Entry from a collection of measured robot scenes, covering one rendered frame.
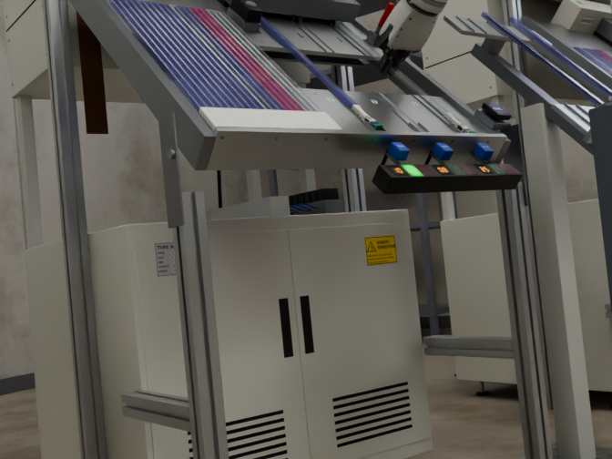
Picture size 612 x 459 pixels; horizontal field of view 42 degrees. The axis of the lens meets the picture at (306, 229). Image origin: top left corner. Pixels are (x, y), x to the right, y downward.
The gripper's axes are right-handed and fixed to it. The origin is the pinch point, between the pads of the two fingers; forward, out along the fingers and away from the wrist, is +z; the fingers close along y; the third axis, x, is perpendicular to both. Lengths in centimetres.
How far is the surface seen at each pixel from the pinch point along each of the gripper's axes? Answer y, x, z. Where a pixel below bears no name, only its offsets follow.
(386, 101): 10.7, 14.7, -1.2
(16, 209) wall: -6, -194, 243
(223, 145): 56, 31, -4
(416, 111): 5.4, 18.2, -1.8
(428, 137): 13.7, 30.7, -5.8
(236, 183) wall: -182, -247, 280
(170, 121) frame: 64, 28, -5
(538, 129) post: -32.2, 20.7, -0.1
